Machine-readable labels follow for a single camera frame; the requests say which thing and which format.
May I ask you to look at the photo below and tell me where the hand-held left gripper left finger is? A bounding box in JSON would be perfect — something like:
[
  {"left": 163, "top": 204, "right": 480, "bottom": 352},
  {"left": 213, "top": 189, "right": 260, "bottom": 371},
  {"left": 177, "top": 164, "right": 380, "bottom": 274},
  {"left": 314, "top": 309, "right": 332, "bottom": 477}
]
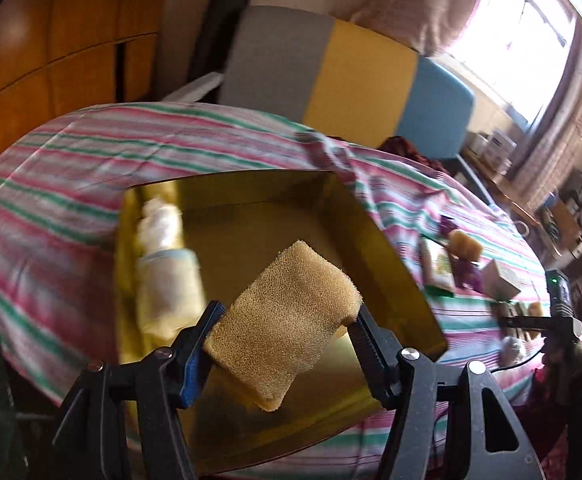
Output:
[{"left": 51, "top": 300, "right": 228, "bottom": 480}]

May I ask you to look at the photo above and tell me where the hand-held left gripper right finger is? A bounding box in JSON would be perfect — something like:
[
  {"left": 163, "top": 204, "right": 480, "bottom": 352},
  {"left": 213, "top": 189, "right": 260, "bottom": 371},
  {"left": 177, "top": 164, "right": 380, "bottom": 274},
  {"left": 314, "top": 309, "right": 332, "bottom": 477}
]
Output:
[{"left": 348, "top": 304, "right": 544, "bottom": 480}]

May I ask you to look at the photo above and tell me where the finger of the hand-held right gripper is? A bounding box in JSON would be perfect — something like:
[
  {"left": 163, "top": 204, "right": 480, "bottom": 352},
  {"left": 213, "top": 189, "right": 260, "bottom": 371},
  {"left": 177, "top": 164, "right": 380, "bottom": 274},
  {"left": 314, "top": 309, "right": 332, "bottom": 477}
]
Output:
[{"left": 500, "top": 312, "right": 552, "bottom": 335}]

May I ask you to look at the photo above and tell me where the yellow sponge block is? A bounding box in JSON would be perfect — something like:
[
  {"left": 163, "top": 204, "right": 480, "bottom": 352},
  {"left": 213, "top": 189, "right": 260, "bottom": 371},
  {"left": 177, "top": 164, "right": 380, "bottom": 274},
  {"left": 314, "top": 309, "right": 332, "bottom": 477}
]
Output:
[{"left": 448, "top": 230, "right": 483, "bottom": 264}]

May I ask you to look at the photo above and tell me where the coarse tan sponge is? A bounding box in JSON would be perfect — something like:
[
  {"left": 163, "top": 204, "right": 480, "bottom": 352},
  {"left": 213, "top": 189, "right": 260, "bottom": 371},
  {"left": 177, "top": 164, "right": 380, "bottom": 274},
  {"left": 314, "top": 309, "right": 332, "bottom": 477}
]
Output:
[{"left": 203, "top": 240, "right": 364, "bottom": 413}]

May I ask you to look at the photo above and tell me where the yellow cardboard box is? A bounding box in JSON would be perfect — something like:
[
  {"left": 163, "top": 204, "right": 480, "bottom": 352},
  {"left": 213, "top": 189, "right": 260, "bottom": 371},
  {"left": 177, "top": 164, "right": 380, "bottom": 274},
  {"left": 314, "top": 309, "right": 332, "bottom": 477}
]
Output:
[{"left": 114, "top": 170, "right": 449, "bottom": 466}]

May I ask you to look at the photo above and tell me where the white crumpled wad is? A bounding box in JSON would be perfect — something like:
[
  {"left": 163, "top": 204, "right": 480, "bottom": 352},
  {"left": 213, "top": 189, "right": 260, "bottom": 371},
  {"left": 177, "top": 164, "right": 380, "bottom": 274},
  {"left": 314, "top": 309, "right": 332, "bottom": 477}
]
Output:
[{"left": 501, "top": 336, "right": 528, "bottom": 368}]

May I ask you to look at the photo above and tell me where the white small box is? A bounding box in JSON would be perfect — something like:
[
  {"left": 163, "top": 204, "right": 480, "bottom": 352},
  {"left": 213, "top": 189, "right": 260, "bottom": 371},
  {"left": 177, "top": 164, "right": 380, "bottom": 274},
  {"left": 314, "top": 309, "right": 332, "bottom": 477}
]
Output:
[{"left": 481, "top": 259, "right": 522, "bottom": 302}]

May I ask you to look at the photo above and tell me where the white plastic bottle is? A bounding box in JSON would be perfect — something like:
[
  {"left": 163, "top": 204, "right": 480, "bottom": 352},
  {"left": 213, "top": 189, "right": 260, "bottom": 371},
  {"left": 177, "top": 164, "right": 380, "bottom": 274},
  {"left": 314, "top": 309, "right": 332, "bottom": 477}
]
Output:
[{"left": 136, "top": 247, "right": 207, "bottom": 336}]

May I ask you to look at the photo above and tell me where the cluttered shelf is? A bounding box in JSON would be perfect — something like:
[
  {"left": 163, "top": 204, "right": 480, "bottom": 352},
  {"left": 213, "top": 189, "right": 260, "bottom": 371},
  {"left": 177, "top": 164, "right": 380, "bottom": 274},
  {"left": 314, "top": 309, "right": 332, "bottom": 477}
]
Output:
[{"left": 541, "top": 160, "right": 582, "bottom": 272}]

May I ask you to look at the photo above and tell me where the green printed small box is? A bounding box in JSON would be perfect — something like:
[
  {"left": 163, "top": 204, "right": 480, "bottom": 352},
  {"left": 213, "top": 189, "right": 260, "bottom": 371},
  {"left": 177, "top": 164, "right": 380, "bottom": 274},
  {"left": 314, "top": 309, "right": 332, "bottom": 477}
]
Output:
[{"left": 421, "top": 237, "right": 456, "bottom": 297}]

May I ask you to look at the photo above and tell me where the wooden desk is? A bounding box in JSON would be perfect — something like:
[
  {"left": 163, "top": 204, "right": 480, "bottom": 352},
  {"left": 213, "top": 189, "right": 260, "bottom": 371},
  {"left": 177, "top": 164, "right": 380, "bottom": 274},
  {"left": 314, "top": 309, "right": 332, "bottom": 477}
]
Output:
[{"left": 463, "top": 150, "right": 542, "bottom": 226}]

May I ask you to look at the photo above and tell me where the white cotton wad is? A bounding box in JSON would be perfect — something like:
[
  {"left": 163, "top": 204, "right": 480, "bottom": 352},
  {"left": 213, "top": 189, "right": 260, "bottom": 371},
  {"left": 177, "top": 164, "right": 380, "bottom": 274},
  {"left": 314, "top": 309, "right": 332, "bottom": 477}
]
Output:
[{"left": 138, "top": 197, "right": 182, "bottom": 256}]

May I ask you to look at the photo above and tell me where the white carton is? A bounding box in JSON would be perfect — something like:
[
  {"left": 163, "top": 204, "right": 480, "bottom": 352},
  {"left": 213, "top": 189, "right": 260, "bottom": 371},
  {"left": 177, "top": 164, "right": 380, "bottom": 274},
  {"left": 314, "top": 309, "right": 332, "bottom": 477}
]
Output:
[{"left": 471, "top": 130, "right": 518, "bottom": 172}]

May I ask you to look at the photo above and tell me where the patterned brown curtain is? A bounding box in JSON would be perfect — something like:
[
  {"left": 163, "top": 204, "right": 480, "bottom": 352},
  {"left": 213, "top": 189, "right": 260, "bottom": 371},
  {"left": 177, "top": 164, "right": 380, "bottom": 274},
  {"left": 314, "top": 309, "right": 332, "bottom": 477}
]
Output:
[{"left": 513, "top": 25, "right": 582, "bottom": 211}]

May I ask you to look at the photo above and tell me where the dark red cloth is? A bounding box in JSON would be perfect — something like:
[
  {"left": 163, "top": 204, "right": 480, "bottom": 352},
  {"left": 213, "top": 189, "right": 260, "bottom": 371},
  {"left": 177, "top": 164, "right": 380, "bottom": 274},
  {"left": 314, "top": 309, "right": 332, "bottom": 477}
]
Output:
[{"left": 378, "top": 136, "right": 452, "bottom": 172}]

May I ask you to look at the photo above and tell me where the striped pink green blanket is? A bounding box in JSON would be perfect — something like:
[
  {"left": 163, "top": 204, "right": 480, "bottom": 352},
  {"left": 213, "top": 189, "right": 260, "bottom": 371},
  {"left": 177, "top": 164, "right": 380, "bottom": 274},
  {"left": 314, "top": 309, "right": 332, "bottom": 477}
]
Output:
[{"left": 0, "top": 101, "right": 546, "bottom": 476}]

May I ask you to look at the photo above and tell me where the window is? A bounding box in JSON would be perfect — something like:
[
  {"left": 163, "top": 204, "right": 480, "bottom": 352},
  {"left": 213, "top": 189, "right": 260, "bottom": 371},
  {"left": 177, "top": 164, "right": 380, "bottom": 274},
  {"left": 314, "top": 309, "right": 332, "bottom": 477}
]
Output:
[{"left": 446, "top": 0, "right": 579, "bottom": 127}]

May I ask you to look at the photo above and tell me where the grey yellow blue armchair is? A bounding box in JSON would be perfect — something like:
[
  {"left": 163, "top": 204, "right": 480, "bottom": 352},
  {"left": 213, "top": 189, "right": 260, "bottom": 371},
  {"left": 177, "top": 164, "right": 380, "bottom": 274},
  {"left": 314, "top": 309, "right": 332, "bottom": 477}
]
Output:
[{"left": 163, "top": 5, "right": 476, "bottom": 161}]

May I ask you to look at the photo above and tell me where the beige curtain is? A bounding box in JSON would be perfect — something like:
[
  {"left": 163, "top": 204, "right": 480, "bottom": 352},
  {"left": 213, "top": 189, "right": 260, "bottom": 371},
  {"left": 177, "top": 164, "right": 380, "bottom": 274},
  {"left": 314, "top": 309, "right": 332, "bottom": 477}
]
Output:
[{"left": 356, "top": 0, "right": 492, "bottom": 57}]

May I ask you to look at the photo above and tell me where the black board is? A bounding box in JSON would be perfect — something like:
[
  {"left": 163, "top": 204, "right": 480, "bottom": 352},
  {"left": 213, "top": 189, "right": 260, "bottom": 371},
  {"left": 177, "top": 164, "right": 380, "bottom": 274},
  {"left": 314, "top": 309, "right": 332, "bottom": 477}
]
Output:
[{"left": 188, "top": 0, "right": 252, "bottom": 92}]

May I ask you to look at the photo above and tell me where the wooden wardrobe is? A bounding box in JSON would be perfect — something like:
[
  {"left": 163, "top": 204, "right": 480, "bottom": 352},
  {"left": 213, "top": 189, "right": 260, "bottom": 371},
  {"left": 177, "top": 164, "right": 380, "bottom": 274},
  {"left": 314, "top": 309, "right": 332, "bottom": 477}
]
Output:
[{"left": 0, "top": 0, "right": 173, "bottom": 181}]

